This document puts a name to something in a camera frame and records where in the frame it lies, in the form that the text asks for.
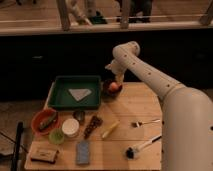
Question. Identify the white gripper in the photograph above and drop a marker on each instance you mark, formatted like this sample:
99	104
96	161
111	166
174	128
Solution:
117	70

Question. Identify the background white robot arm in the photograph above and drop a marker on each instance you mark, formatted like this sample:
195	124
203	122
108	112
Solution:
77	13

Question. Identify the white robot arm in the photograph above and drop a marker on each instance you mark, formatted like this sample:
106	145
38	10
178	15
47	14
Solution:
187	121

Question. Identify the purple bowl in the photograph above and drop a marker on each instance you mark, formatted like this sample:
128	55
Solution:
106	90

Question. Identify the green vegetable in bowl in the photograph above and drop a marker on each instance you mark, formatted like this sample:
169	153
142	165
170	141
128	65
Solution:
44	124

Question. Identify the orange bowl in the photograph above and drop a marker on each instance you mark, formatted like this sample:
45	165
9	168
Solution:
42	116

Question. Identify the grey folded cloth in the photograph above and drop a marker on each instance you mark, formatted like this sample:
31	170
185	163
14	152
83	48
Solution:
79	94

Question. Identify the silver fork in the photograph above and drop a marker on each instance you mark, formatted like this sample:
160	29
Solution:
139	124

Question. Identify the small metal cup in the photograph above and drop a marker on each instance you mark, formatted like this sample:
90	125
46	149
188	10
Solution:
79	115

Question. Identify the green plastic tray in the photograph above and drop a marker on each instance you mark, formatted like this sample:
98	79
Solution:
61	99

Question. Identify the yellow stick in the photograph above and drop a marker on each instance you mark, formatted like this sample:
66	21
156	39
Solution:
109	130

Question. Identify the white round container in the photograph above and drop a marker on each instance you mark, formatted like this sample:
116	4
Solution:
70	127

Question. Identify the black white dish brush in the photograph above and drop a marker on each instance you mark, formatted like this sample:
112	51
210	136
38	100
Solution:
132	152

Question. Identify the blue sponge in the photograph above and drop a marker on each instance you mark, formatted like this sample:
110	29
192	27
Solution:
82	152

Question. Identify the brown wooden block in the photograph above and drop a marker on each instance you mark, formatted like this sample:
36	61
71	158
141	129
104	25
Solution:
44	155

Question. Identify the black stand left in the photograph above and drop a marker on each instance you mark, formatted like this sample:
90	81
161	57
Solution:
15	156

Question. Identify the wooden post middle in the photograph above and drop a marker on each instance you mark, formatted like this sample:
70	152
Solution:
125	10

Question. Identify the wooden post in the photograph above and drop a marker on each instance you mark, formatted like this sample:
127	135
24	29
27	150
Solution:
125	10
63	13

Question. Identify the wooden post left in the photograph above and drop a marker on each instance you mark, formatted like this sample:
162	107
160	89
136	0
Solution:
63	13

